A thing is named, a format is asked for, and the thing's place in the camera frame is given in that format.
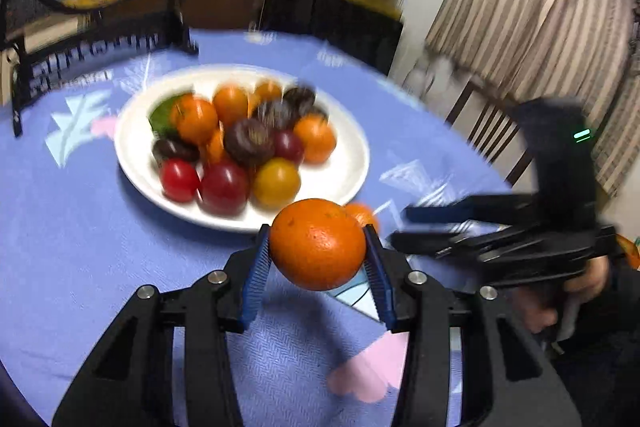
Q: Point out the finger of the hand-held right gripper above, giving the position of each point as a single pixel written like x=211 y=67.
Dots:
x=440 y=243
x=470 y=208

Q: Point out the black cabinet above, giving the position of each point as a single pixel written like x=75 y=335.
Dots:
x=325 y=24

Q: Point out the tangerine with green leaf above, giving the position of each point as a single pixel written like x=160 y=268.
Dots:
x=192 y=121

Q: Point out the dark wooden chair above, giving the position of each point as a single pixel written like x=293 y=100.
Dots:
x=487 y=127

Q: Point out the dark purple tomato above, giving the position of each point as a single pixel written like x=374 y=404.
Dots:
x=248 y=141
x=175 y=150
x=300 y=97
x=275 y=114

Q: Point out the blue printed tablecloth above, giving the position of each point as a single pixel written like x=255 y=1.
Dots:
x=75 y=232

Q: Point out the yellow-orange tomato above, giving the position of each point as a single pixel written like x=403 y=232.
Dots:
x=276 y=182

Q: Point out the small red cherry tomato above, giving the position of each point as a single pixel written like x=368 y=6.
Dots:
x=288 y=145

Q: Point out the large tangerine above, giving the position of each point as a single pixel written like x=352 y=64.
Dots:
x=364 y=214

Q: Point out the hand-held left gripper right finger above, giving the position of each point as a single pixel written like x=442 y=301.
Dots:
x=378 y=274

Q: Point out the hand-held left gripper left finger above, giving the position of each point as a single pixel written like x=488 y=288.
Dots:
x=255 y=267

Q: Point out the person's right hand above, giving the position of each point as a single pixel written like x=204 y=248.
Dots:
x=585 y=279

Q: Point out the large orange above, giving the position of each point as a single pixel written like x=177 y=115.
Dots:
x=318 y=244

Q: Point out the small orange tangerine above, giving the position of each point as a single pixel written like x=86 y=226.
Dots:
x=215 y=148
x=267 y=91
x=315 y=138
x=230 y=104

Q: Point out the white oval plate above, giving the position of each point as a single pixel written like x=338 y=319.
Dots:
x=325 y=187

